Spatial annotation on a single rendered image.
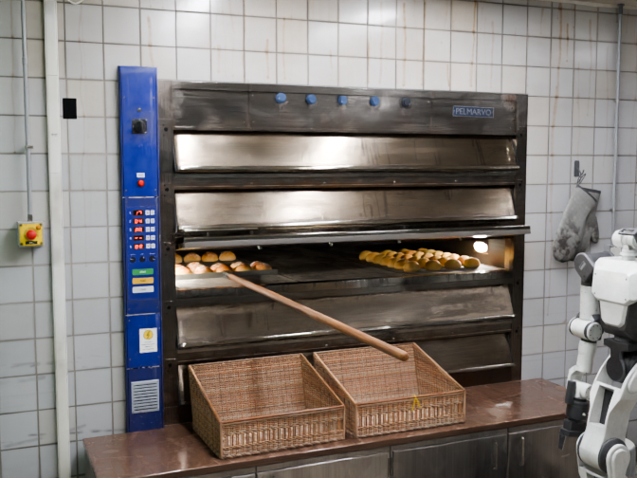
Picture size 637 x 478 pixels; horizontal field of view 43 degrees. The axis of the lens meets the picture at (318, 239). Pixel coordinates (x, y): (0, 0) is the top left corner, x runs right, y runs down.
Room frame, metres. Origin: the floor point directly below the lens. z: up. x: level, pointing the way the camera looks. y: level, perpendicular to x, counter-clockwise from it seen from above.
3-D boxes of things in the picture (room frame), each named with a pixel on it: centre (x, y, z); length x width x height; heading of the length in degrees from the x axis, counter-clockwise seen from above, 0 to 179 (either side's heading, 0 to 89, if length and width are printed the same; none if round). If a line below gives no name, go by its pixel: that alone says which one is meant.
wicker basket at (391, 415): (3.64, -0.32, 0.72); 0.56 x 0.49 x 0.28; 113
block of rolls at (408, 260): (4.50, -0.56, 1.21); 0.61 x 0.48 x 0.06; 23
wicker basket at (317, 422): (3.40, 0.23, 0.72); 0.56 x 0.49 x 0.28; 114
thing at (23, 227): (3.25, 1.17, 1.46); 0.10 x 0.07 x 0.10; 113
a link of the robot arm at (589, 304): (3.34, -1.14, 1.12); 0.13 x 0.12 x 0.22; 21
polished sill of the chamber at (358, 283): (3.90, -0.19, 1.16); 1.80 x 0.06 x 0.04; 113
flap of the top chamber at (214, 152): (3.87, -0.20, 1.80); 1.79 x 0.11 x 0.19; 113
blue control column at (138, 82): (4.32, 1.13, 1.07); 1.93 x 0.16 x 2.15; 23
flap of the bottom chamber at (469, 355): (3.87, -0.20, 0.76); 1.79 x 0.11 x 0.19; 113
